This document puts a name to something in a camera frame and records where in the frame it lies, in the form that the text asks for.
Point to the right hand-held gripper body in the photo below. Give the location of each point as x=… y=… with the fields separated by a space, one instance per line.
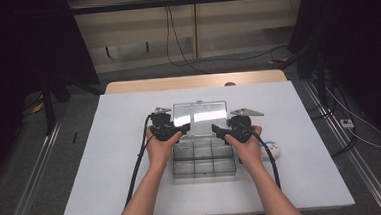
x=239 y=126

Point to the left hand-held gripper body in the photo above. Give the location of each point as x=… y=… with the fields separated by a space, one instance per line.
x=162 y=122

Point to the clear plastic compartment box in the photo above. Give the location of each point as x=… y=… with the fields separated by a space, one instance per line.
x=203 y=160

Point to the white and blue plush toy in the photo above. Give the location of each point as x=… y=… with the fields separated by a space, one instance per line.
x=276 y=150

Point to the person's left hand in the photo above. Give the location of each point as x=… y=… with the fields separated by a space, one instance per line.
x=159 y=151

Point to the person's right hand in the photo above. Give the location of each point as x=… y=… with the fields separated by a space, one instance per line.
x=249 y=154

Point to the wooden table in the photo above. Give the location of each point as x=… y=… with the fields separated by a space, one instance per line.
x=177 y=83

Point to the yellow floor tape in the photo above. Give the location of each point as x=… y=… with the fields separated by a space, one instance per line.
x=277 y=61
x=37 y=108

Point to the white table board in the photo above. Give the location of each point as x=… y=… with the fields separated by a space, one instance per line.
x=99 y=179

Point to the small black floor object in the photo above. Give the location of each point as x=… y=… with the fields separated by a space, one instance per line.
x=75 y=138

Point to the black metal stand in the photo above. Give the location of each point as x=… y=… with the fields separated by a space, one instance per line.
x=48 y=106
x=320 y=76

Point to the white power strip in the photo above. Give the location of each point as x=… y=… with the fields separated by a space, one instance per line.
x=347 y=123

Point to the black horizontal bar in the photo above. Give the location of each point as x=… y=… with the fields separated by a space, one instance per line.
x=172 y=1

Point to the black curtain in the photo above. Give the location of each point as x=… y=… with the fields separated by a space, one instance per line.
x=14 y=48
x=357 y=27

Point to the small black wall bracket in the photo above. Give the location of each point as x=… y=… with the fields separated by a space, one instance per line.
x=107 y=51
x=147 y=46

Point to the metal floor rail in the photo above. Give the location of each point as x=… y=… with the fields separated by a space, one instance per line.
x=33 y=184
x=352 y=157

